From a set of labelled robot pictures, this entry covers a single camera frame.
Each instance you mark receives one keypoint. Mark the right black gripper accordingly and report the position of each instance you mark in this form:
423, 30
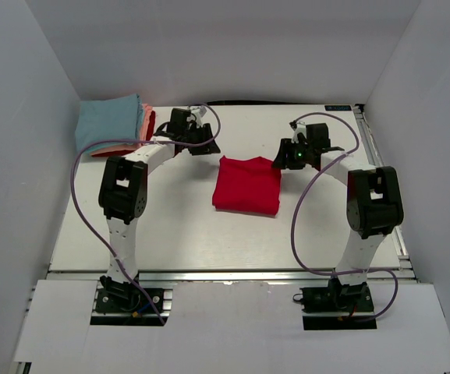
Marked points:
285, 149

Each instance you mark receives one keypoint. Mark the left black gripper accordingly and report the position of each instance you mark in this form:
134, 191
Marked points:
210, 148

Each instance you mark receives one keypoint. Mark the bright red t shirt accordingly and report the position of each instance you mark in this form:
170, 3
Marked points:
247, 186

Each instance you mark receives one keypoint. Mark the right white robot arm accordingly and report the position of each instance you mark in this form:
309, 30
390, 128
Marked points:
373, 197

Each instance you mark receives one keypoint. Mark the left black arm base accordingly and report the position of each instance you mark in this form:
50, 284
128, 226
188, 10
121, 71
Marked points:
123, 304

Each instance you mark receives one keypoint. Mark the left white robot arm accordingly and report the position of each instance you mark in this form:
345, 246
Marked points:
123, 191

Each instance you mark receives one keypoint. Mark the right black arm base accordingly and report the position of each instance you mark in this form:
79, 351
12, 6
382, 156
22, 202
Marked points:
336, 307

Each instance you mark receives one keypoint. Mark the folded dark red t shirt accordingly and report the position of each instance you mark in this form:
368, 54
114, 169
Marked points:
151, 124

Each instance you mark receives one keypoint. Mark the folded pink t shirt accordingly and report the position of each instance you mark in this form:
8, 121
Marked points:
144, 110

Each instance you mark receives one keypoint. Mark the blue label sticker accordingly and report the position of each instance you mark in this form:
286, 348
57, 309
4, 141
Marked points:
337, 107

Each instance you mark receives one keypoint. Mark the folded light blue t shirt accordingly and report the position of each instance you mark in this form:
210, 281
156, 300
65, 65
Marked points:
108, 122

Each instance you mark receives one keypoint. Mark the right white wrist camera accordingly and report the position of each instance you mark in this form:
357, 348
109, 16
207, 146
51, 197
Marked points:
299, 132

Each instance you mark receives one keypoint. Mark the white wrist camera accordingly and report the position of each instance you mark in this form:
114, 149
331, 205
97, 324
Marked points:
299, 132
197, 112

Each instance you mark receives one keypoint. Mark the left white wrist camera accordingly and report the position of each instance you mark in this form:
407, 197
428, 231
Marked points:
197, 112

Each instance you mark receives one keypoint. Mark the aluminium table frame rail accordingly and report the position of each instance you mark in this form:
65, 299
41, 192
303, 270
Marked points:
402, 275

